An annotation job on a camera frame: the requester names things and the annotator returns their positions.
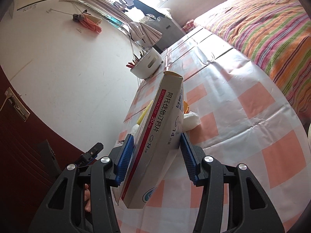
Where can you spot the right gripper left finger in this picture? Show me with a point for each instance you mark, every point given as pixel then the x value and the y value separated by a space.
pixel 62 209

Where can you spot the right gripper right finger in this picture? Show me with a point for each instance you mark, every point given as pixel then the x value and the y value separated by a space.
pixel 250 209

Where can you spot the white red medicine box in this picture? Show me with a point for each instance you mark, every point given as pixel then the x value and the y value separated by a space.
pixel 156 144

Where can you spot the cream plastic trash bin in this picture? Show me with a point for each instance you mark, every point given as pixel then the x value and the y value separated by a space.
pixel 309 133

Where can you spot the person's left hand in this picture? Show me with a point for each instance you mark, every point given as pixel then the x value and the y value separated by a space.
pixel 87 196

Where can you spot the yellow green sponge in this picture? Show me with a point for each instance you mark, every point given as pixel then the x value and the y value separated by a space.
pixel 144 113

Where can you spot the brass door latch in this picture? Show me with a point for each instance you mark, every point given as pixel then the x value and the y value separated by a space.
pixel 21 110

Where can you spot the checkered plastic tablecloth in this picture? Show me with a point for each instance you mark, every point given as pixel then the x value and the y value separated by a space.
pixel 244 117

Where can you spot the orange peel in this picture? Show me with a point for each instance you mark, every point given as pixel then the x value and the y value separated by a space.
pixel 185 107

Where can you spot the white crumpled tissue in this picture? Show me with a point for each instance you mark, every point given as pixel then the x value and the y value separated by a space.
pixel 190 121

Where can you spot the white round pot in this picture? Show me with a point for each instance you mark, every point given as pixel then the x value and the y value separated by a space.
pixel 145 66

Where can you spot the hanging orange cloth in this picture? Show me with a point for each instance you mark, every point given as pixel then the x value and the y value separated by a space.
pixel 88 21

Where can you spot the grey cabinet appliance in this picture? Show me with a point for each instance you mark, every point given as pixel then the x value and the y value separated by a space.
pixel 170 29

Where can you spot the black hanging garment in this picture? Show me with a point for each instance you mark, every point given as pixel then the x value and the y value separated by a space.
pixel 146 9

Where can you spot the pink striped curtain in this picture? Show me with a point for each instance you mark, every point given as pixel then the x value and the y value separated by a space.
pixel 110 9

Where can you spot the striped colourful bedspread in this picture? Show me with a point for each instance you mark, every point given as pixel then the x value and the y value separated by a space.
pixel 275 35

